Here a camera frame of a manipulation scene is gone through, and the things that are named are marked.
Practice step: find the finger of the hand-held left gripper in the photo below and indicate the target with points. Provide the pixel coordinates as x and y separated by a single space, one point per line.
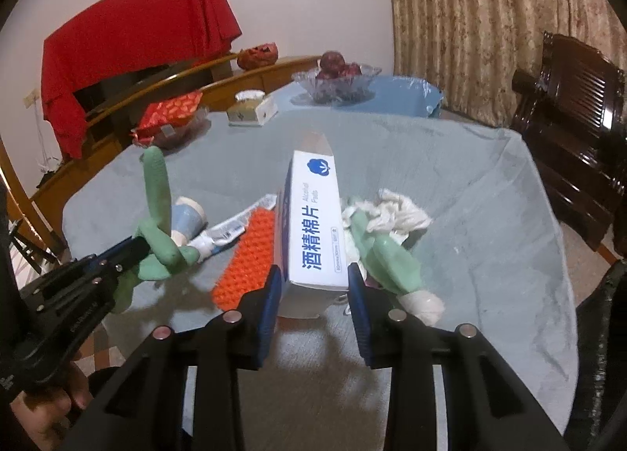
125 269
122 251

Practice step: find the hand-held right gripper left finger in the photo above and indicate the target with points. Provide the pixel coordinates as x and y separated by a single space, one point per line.
272 306

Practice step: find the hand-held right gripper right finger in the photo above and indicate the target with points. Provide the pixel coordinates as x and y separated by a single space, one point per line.
356 309

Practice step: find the orange foam fruit net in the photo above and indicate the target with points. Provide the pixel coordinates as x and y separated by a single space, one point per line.
245 260

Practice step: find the white box with blue print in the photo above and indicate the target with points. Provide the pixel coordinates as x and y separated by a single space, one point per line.
313 235

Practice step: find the black trash bag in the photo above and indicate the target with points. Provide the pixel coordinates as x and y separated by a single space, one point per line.
607 358

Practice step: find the person's left hand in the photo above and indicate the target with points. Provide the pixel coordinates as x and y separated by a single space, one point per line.
44 414

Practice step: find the white toothpaste tube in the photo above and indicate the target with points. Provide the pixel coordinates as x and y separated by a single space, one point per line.
225 231

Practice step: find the light wooden chair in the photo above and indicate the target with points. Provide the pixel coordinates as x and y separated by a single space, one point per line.
29 216

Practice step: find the crumpled white tissue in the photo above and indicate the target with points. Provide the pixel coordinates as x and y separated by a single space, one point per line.
397 216

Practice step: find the grey-blue tablecloth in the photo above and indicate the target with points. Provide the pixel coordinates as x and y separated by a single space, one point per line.
465 235

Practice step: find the red patterned packet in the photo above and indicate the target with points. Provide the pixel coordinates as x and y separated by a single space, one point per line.
166 113

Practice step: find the black television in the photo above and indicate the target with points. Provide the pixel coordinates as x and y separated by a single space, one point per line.
112 88

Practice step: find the beige tissue box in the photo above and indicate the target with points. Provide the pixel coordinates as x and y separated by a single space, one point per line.
252 110

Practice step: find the blue plate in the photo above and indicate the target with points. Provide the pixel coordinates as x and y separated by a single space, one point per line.
401 93

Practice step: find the glass fruit bowl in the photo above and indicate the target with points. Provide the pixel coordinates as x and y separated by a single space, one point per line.
343 88

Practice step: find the red cloth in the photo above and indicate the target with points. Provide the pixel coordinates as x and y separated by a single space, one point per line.
122 30

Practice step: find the curved wooden chair back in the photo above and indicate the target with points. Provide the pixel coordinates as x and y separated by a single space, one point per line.
274 74

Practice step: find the crumpled red bag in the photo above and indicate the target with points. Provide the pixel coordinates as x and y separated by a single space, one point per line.
258 55

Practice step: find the small dark red apple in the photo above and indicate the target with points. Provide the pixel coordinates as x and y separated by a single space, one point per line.
352 70

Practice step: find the large dark red apple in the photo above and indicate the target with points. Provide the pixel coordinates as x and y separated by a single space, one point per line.
333 61

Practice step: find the dark wooden chair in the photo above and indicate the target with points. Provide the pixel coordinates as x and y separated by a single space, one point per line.
573 127

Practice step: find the beige patterned curtain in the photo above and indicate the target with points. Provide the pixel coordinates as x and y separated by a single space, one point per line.
465 15

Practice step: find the white wall socket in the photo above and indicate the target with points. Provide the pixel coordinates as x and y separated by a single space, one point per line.
31 99

